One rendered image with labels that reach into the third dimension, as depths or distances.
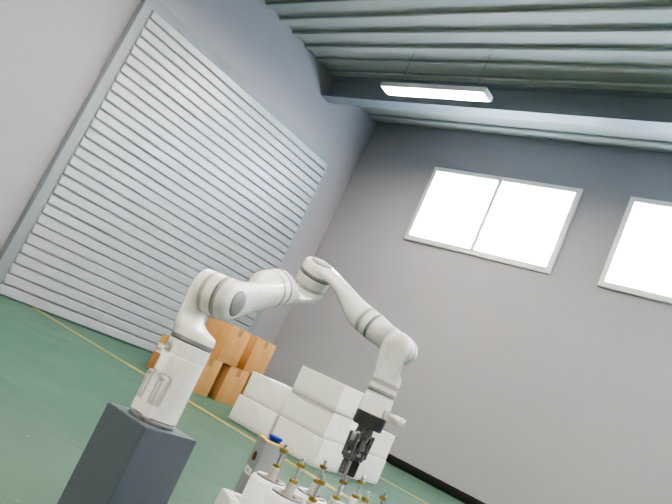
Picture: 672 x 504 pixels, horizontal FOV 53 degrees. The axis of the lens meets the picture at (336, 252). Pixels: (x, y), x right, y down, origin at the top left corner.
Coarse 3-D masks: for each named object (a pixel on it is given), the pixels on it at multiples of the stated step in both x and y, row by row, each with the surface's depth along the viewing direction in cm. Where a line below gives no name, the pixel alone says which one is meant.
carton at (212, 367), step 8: (208, 360) 523; (216, 360) 529; (208, 368) 525; (216, 368) 531; (200, 376) 521; (208, 376) 526; (216, 376) 532; (200, 384) 522; (208, 384) 528; (192, 392) 518; (200, 392) 524; (208, 392) 530
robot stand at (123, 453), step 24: (120, 408) 134; (96, 432) 133; (120, 432) 130; (144, 432) 126; (168, 432) 132; (96, 456) 131; (120, 456) 127; (144, 456) 127; (168, 456) 132; (72, 480) 132; (96, 480) 128; (120, 480) 125; (144, 480) 129; (168, 480) 133
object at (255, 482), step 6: (252, 474) 160; (252, 480) 158; (258, 480) 157; (264, 480) 157; (246, 486) 160; (252, 486) 158; (258, 486) 157; (264, 486) 157; (270, 486) 157; (276, 486) 157; (282, 486) 159; (246, 492) 158; (252, 492) 157; (258, 492) 156; (264, 492) 156; (240, 498) 159; (246, 498) 157; (252, 498) 156; (258, 498) 156
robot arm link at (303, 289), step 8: (296, 280) 176; (304, 280) 174; (312, 280) 174; (296, 288) 162; (304, 288) 174; (312, 288) 174; (320, 288) 175; (296, 296) 164; (304, 296) 171; (312, 296) 175; (320, 296) 176
